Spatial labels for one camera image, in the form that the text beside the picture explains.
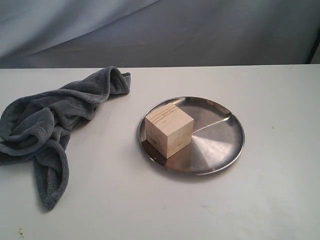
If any light wooden cube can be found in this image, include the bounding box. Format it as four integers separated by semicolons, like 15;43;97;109
144;103;194;159

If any grey fleece towel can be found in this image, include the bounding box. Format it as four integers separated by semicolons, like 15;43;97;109
0;66;131;211

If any round stainless steel plate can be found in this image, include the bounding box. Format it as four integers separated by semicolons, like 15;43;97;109
136;96;245;176

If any grey backdrop cloth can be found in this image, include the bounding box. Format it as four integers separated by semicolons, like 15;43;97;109
0;0;320;69

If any black stand pole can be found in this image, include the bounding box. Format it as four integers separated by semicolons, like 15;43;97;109
305;30;320;64

